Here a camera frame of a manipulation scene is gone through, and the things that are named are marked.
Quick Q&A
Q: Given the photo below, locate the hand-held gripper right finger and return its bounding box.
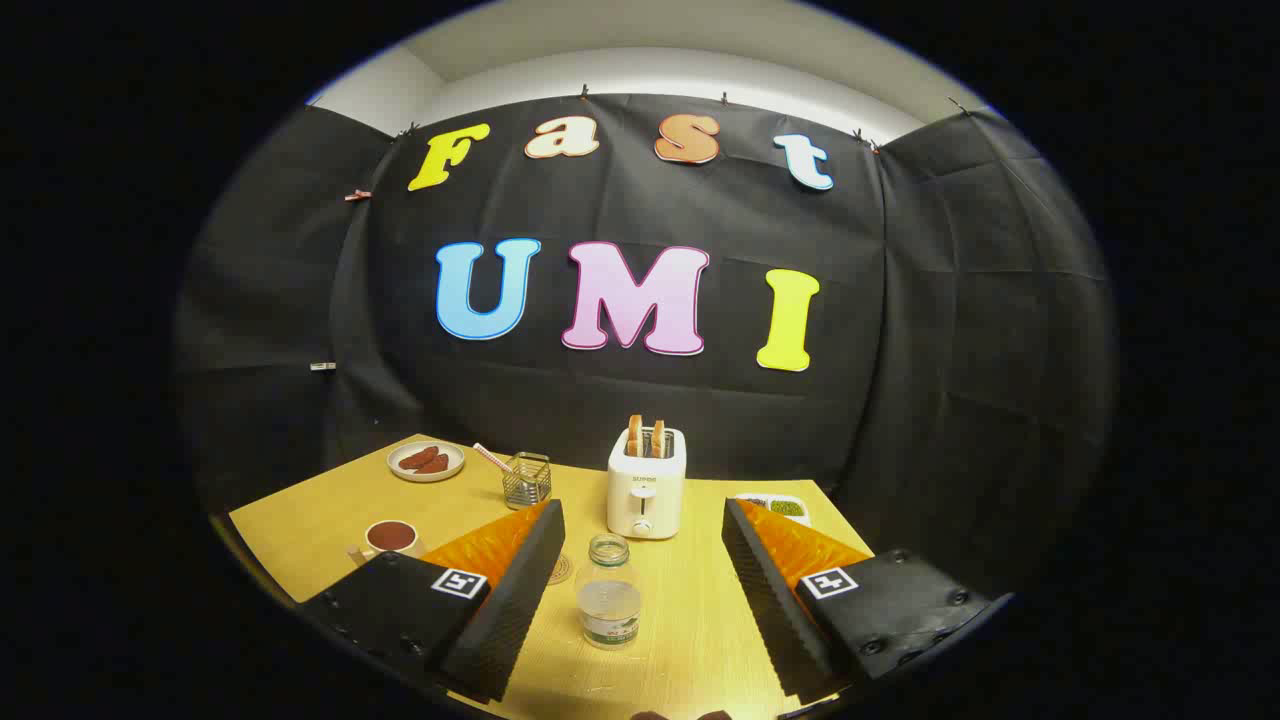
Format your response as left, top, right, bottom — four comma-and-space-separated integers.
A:
722, 498, 991, 706

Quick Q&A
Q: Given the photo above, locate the white toaster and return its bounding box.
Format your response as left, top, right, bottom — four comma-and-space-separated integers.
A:
607, 428, 688, 541

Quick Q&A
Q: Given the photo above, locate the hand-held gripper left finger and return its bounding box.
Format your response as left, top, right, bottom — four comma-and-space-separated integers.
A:
297, 500, 566, 704

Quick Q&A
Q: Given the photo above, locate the wooden table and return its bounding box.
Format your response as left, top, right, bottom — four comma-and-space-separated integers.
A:
228, 433, 876, 720

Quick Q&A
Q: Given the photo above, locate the small white plate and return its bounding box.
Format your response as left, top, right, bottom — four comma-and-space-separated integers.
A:
387, 440, 466, 484

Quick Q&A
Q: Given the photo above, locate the white divided bean dish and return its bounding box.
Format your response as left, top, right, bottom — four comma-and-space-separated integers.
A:
735, 493, 811, 528

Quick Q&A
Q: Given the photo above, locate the wire mesh basket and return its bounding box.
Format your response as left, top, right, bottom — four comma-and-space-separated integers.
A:
502, 452, 553, 510

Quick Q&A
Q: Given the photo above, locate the cream cup with wooden handle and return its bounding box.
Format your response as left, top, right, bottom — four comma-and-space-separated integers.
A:
348, 520, 426, 566

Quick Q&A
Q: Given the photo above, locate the clear plastic juice bottle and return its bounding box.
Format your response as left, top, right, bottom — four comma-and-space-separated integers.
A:
576, 534, 643, 650

